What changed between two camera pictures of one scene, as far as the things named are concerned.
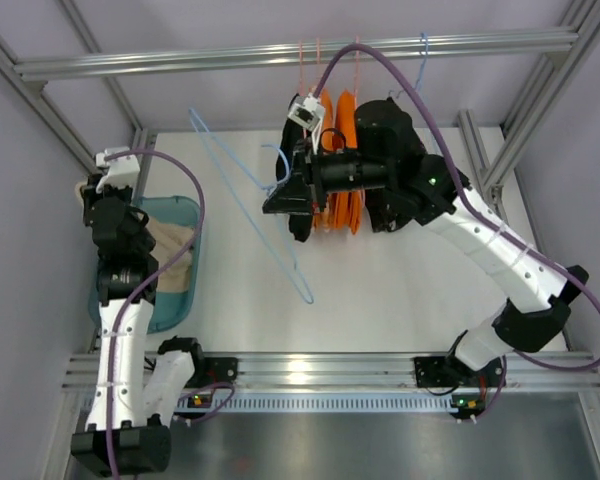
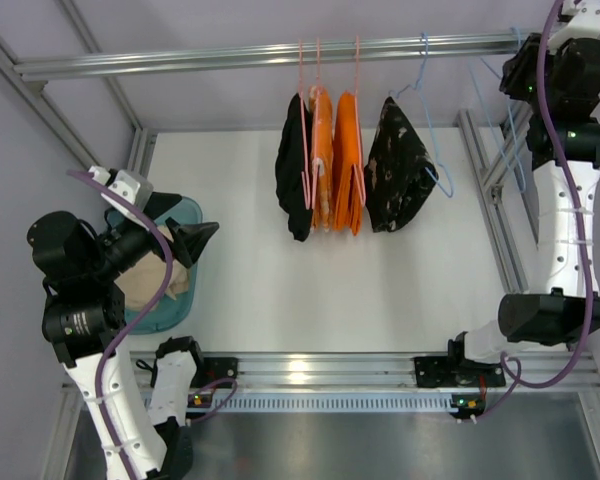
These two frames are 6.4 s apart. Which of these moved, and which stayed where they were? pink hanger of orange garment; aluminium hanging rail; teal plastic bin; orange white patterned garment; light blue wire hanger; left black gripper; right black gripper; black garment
Moved: right black gripper; left black gripper; light blue wire hanger
Stayed: aluminium hanging rail; pink hanger of orange garment; teal plastic bin; black garment; orange white patterned garment
